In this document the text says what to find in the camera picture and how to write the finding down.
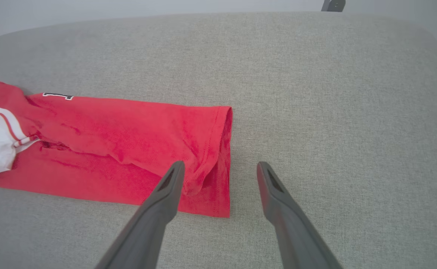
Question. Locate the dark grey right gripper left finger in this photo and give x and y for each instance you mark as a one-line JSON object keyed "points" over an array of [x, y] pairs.
{"points": [[151, 220]]}

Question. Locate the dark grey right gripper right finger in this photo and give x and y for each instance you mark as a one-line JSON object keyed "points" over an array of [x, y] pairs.
{"points": [[293, 224]]}

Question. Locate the red and white jersey garment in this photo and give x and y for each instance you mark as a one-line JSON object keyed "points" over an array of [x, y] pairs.
{"points": [[128, 142]]}

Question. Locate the grey fabric sofa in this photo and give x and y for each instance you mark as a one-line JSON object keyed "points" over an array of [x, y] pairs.
{"points": [[334, 112]]}

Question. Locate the dark grey stand bar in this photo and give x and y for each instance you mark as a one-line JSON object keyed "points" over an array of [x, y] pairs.
{"points": [[333, 5]]}

